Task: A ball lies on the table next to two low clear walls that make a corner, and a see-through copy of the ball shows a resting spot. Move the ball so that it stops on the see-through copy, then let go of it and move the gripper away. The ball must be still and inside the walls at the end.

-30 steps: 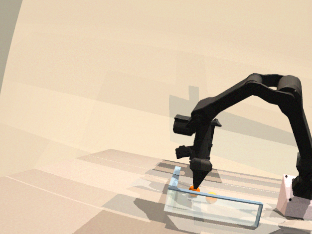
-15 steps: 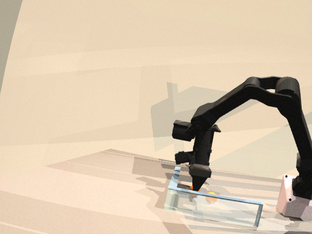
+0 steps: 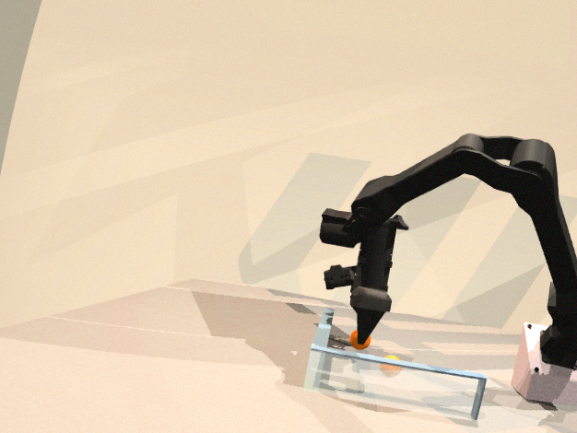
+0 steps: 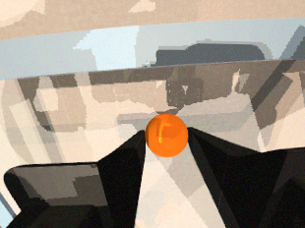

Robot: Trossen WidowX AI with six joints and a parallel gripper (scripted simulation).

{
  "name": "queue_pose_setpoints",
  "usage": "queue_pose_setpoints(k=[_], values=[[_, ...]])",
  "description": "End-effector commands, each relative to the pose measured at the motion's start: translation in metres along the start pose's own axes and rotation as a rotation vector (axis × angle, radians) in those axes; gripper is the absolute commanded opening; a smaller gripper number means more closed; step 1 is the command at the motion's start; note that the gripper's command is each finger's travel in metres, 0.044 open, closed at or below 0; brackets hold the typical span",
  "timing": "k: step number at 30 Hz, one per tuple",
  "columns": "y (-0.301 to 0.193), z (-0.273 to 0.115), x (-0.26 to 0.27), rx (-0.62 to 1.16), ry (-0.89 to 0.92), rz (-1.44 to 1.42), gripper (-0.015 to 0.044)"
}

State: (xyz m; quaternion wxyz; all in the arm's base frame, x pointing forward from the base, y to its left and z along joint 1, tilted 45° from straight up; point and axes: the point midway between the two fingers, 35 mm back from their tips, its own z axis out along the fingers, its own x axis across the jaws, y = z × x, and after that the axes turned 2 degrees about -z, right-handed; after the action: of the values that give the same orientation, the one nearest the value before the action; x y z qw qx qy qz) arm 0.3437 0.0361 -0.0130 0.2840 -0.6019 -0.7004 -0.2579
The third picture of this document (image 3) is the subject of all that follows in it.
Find low clear corner walls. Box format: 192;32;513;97
303;350;484;420

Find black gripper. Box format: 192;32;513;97
350;251;393;345

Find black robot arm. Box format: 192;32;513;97
319;134;577;370

